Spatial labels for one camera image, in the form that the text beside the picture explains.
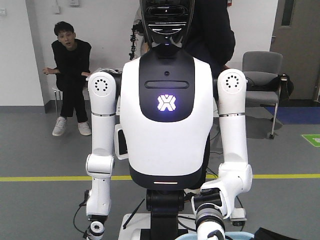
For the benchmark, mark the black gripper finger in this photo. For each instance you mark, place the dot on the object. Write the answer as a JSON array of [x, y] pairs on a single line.
[[265, 234]]

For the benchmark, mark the white robot arm screen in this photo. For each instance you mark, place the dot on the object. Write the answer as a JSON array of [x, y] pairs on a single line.
[[102, 89], [216, 200]]

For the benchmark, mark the light blue plastic basket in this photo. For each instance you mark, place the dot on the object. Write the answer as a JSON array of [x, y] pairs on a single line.
[[235, 235]]

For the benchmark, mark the grey power adapter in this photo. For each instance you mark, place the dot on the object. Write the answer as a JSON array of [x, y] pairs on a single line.
[[238, 215]]

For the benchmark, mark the grey office chair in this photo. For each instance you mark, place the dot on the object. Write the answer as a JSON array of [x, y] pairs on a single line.
[[262, 72]]

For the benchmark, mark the white tablet behind robot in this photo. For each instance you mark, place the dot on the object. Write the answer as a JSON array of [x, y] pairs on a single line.
[[120, 145]]

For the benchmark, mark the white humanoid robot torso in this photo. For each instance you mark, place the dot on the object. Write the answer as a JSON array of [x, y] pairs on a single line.
[[166, 114]]

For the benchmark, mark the standing person in black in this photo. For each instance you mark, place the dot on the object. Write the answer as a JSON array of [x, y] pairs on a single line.
[[211, 38]]

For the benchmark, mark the seated person in black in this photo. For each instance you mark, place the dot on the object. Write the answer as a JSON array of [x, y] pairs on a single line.
[[72, 58]]

